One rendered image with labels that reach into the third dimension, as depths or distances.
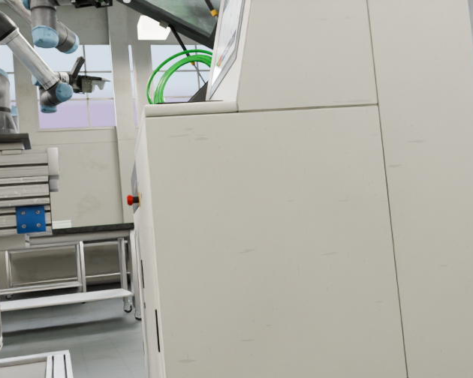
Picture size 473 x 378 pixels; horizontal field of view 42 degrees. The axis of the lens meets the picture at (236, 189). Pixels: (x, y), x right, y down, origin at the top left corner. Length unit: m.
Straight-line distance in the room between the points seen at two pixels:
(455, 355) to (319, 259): 0.42
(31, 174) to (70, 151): 8.63
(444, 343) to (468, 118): 0.57
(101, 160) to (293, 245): 9.33
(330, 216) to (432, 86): 0.43
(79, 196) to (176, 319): 9.25
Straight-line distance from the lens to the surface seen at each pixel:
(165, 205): 1.44
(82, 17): 11.31
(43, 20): 2.00
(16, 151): 2.12
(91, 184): 10.67
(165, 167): 1.45
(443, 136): 1.67
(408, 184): 1.60
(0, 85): 2.16
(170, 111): 1.47
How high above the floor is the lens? 0.67
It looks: 4 degrees up
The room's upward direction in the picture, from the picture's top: 5 degrees counter-clockwise
